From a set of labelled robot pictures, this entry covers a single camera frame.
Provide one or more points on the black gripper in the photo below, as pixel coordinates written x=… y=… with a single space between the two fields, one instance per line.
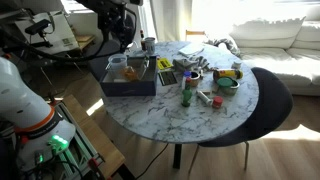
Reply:
x=122 y=30

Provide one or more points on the dark blue cardboard box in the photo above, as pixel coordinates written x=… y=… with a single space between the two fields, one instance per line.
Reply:
x=129 y=87

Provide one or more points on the dark sauce bottle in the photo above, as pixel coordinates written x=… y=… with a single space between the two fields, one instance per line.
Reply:
x=142 y=40

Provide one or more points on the clear plastic tub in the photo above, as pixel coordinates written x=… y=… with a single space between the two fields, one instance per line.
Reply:
x=117 y=65

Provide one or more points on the grey metal can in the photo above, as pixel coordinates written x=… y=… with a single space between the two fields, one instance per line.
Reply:
x=150 y=45

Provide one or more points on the orange crumpled wrapper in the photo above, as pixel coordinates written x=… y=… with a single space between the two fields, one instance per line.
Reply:
x=130 y=73

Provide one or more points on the yellow packet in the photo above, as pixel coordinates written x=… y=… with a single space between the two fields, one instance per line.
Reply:
x=164 y=63

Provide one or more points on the black ridged card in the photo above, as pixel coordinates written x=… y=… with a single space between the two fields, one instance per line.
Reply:
x=167 y=78

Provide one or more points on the white bottle blue cap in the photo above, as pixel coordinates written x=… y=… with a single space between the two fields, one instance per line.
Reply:
x=185 y=77

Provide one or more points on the grey patterned cloth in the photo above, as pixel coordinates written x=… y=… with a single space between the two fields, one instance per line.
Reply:
x=191 y=63

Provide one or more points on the yellow wooden chair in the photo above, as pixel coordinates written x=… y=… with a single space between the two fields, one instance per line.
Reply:
x=195 y=32

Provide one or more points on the green plastic bottle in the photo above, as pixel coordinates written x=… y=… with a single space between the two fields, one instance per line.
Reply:
x=186 y=96

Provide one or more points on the white tube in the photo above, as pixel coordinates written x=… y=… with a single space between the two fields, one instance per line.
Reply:
x=203 y=97

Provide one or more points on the wooden bench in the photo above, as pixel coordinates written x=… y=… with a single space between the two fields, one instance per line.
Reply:
x=95 y=135

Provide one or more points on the green bowl with toys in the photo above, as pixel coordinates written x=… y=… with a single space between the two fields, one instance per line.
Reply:
x=229 y=73

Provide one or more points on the red small cap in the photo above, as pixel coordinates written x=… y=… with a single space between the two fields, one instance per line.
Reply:
x=217 y=102

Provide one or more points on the bowl with green lid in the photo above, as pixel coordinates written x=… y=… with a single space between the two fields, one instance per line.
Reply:
x=228 y=86

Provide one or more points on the small white jar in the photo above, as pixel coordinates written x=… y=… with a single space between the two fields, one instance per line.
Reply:
x=236 y=64

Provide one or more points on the black table leg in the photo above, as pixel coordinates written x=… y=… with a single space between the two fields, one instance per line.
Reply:
x=177 y=155

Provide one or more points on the white sofa pillow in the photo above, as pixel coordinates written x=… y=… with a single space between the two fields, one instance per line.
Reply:
x=266 y=31

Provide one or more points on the dark round chair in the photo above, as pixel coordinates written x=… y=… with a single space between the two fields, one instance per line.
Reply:
x=263 y=113

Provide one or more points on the white sofa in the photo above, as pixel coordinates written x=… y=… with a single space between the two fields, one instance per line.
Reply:
x=286 y=63

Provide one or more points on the black camera on stand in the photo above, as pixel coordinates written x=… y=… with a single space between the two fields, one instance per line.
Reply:
x=38 y=27

